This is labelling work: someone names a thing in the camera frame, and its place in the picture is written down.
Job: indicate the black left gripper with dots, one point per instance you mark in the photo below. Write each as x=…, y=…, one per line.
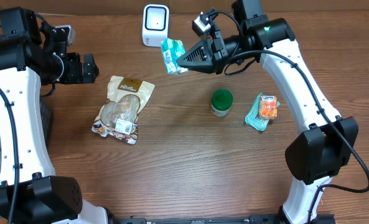
x=76, y=76

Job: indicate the teal tissue pack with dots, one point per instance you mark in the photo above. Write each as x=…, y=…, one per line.
x=171, y=51
x=252, y=118

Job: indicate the brown snack pouch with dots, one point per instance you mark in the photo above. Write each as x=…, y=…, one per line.
x=118, y=117

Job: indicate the green lid jar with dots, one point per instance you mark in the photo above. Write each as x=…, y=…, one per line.
x=221, y=102

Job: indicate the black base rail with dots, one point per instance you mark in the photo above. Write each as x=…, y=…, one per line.
x=203, y=221

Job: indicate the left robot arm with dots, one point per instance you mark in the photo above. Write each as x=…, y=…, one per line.
x=33, y=53

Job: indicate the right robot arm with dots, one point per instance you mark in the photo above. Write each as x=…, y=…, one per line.
x=325, y=139

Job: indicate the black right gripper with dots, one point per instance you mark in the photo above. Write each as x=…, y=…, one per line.
x=213, y=56

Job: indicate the white barcode scanner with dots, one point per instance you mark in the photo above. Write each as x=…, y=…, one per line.
x=155, y=24

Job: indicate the orange snack packet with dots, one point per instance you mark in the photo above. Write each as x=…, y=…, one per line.
x=268, y=107

